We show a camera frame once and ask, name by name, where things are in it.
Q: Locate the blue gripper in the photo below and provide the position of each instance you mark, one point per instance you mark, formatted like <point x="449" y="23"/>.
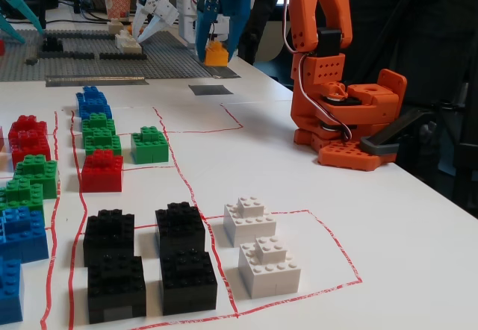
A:
<point x="216" y="7"/>

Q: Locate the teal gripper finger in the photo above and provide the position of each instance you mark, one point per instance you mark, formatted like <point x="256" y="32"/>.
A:
<point x="22" y="10"/>
<point x="9" y="27"/>

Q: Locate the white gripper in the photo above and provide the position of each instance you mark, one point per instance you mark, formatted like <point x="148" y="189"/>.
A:
<point x="152" y="6"/>

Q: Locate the yellow lego block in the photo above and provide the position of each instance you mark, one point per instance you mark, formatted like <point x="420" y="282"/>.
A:
<point x="216" y="55"/>

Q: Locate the flat white lego block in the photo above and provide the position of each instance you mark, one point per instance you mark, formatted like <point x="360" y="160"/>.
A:
<point x="128" y="44"/>

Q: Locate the cream lego block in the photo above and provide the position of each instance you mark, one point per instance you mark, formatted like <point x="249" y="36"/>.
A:
<point x="115" y="27"/>

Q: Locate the small black lego block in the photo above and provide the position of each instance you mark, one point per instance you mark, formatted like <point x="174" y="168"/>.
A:
<point x="52" y="44"/>

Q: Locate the grey tape square marker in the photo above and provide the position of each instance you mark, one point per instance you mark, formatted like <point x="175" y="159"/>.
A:
<point x="211" y="89"/>

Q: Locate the blue lego block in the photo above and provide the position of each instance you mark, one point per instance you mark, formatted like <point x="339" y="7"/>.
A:
<point x="22" y="236"/>
<point x="90" y="93"/>
<point x="9" y="292"/>
<point x="97" y="112"/>

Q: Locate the red lego block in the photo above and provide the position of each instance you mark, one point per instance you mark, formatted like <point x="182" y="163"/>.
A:
<point x="26" y="124"/>
<point x="101" y="177"/>
<point x="30" y="151"/>

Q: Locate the green lego block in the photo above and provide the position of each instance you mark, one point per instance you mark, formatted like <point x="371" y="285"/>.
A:
<point x="20" y="195"/>
<point x="98" y="121"/>
<point x="102" y="145"/>
<point x="149" y="149"/>
<point x="37" y="175"/>

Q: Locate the patterned paper cup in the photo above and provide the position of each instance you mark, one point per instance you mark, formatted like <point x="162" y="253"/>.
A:
<point x="117" y="3"/>

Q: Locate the black lego strip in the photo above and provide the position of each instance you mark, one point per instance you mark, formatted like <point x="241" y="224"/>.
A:
<point x="67" y="55"/>
<point x="123" y="56"/>

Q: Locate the grey lego baseplate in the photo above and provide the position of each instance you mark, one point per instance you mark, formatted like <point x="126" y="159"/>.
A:
<point x="93" y="68"/>

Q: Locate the grey tape strip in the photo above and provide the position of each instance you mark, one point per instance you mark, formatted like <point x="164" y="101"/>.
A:
<point x="97" y="81"/>

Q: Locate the black table clamp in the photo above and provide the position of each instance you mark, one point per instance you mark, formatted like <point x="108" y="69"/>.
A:
<point x="377" y="145"/>

